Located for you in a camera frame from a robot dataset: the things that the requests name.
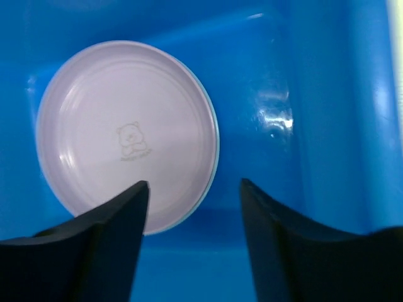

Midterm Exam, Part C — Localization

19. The purple plastic plate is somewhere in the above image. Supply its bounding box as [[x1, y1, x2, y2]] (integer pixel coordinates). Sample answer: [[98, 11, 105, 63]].
[[35, 40, 215, 235]]

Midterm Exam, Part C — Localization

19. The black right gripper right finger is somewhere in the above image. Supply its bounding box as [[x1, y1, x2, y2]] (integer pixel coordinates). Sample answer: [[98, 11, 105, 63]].
[[240, 179, 402, 301]]

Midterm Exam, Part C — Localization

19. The light blue plastic plate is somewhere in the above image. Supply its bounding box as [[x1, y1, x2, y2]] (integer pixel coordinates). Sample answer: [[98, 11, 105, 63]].
[[168, 60, 220, 230]]

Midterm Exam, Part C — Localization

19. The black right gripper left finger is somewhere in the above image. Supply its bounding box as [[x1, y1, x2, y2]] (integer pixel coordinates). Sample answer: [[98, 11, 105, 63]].
[[1, 181, 149, 301]]

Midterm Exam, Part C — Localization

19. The blue plastic bin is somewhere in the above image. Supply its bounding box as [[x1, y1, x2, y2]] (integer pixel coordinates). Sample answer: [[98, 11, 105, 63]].
[[1, 1, 402, 301]]

